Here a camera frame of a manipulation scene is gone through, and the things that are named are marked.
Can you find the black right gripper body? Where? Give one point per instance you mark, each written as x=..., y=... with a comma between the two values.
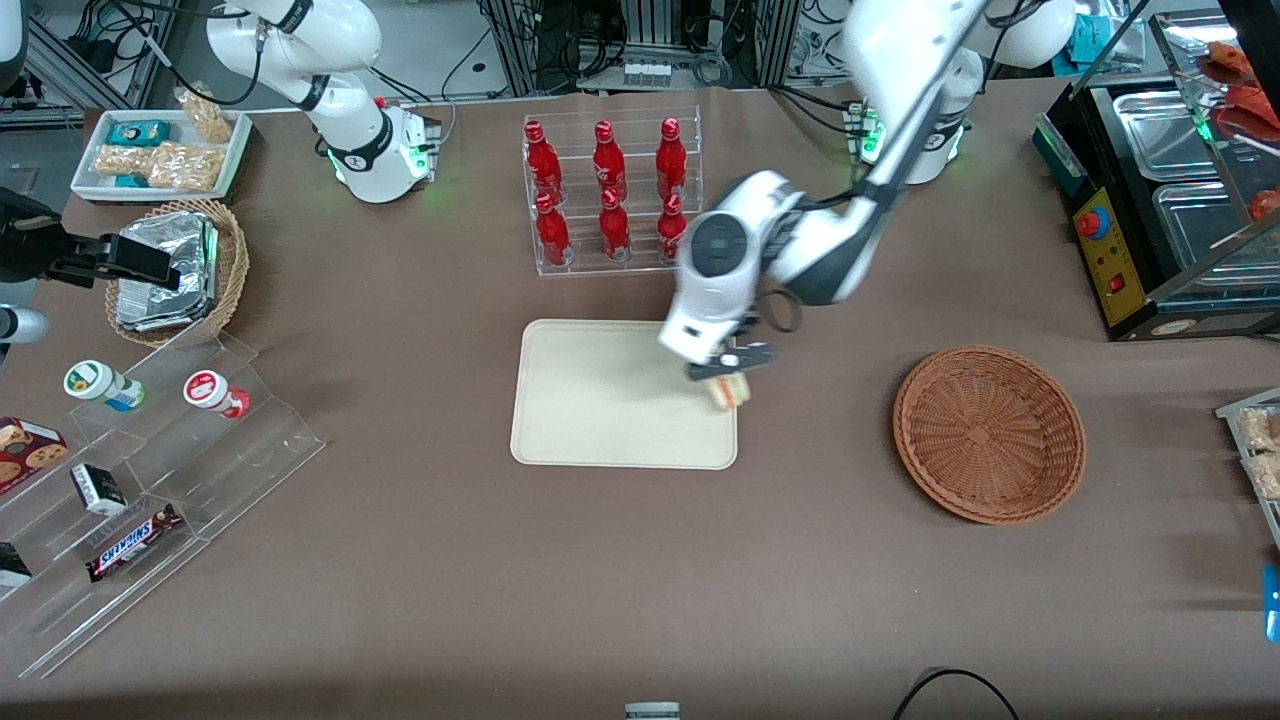
x=32, y=250

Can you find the triangular sandwich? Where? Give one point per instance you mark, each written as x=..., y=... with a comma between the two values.
x=732, y=394

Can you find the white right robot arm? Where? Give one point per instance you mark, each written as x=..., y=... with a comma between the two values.
x=370, y=150

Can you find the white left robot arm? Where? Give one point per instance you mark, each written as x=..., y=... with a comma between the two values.
x=905, y=40

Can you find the white rectangular snack tray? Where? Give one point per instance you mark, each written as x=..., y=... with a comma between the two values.
x=95, y=185

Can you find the light tan wicker basket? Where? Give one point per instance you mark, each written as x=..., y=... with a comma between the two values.
x=232, y=270

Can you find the beige rectangular tray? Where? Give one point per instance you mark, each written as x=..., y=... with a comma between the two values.
x=600, y=400

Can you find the round brown wicker basket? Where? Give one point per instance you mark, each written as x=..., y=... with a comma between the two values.
x=985, y=435

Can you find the metal tray with snacks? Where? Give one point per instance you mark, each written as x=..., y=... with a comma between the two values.
x=1240, y=410

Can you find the silver foil wrapped packet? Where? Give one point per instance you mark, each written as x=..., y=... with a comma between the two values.
x=170, y=240

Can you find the small teal snack pack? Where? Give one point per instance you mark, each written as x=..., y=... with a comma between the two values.
x=132, y=181

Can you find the wrapped peanut brittle bar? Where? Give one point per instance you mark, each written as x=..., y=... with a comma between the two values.
x=122, y=160

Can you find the large wrapped peanut brittle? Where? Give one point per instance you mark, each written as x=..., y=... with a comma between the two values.
x=188, y=167

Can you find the green lid yogurt cup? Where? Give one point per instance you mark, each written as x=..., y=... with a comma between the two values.
x=95, y=383

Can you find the teal snack box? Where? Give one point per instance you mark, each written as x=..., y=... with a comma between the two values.
x=138, y=133

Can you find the clear acrylic bottle rack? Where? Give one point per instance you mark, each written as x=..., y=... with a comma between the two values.
x=640, y=270

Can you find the red lid yogurt cup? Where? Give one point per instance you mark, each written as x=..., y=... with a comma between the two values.
x=210, y=390

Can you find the red cola bottle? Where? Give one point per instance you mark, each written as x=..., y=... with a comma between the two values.
x=671, y=158
x=607, y=160
x=668, y=230
x=552, y=235
x=543, y=160
x=614, y=230

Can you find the clear bag of puffed snacks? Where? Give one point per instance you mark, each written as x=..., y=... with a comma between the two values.
x=208, y=118

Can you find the red cookie box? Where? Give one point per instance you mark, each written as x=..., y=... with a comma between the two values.
x=25, y=455

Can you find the clear acrylic step shelf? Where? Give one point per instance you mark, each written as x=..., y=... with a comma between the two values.
x=230, y=470

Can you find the small black white box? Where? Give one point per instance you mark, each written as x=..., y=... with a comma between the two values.
x=97, y=490

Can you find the brown snickers bar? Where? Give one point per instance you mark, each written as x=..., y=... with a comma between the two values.
x=133, y=543

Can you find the grey connector block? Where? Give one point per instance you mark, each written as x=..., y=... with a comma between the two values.
x=647, y=74

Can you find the small grey device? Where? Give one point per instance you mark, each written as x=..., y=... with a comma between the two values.
x=652, y=711

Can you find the red emergency stop button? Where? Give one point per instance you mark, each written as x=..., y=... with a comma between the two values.
x=1093, y=222

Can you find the black food warmer machine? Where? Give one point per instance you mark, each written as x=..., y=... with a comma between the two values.
x=1120, y=240

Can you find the stainless steel pan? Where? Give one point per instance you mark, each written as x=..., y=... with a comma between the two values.
x=1160, y=135

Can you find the clear wrapped rice snack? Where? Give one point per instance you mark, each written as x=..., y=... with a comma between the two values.
x=1260, y=428
x=1268, y=475

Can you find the blue plastic object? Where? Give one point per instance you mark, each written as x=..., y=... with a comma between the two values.
x=1272, y=605

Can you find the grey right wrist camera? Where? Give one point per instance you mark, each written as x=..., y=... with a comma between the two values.
x=20, y=325

